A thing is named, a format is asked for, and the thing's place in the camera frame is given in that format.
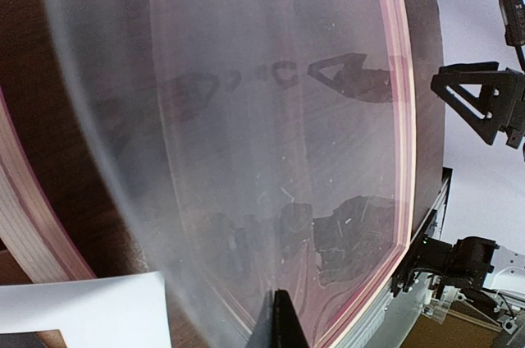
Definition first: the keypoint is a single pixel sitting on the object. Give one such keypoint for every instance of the pink wooden picture frame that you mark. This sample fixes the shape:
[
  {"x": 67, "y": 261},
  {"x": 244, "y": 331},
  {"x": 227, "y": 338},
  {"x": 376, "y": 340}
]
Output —
[{"x": 398, "y": 118}]

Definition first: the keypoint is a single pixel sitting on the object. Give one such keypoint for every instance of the white mat board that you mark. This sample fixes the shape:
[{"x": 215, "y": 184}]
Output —
[{"x": 129, "y": 311}]

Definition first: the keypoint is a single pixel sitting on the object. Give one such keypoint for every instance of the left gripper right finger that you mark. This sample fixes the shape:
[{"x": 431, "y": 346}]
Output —
[{"x": 287, "y": 331}]

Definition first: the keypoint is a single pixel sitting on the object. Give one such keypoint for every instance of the clear acrylic sheet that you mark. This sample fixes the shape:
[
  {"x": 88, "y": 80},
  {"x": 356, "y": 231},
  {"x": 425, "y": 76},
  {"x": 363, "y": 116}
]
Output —
[{"x": 246, "y": 138}]

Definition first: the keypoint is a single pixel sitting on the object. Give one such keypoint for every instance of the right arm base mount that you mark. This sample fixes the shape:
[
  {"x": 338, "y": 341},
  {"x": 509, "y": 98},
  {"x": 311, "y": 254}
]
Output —
[{"x": 465, "y": 264}]

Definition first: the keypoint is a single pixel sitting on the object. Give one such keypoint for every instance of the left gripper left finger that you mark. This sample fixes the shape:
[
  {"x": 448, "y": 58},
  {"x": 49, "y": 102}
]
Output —
[{"x": 261, "y": 336}]

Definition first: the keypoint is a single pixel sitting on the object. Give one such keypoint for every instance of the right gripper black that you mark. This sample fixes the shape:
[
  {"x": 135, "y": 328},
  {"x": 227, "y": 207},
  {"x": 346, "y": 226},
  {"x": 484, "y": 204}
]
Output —
[{"x": 489, "y": 99}]

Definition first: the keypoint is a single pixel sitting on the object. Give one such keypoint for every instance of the dalmatian dog photo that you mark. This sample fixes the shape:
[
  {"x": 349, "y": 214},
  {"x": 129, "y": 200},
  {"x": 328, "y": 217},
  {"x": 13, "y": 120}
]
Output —
[{"x": 39, "y": 339}]

